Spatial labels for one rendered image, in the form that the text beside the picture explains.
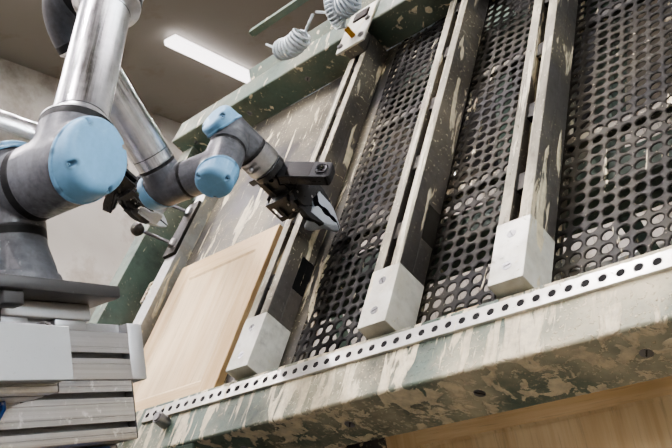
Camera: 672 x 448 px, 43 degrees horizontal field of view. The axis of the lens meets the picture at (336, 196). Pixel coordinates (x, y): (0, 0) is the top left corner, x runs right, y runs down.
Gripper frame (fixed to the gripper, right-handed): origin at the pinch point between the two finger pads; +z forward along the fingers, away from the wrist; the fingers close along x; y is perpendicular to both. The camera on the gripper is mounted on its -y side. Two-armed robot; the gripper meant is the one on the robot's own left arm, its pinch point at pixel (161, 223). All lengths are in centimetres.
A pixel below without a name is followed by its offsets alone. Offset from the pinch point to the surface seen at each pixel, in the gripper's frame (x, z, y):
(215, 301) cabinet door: -27.1, 10.5, 25.3
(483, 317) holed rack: -61, 7, 108
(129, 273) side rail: -1.4, 8.7, -24.8
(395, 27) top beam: 53, 7, 62
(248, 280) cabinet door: -24.8, 10.2, 36.1
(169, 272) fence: -9.9, 8.8, -0.8
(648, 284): -63, 7, 133
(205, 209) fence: 14.7, 10.1, -0.8
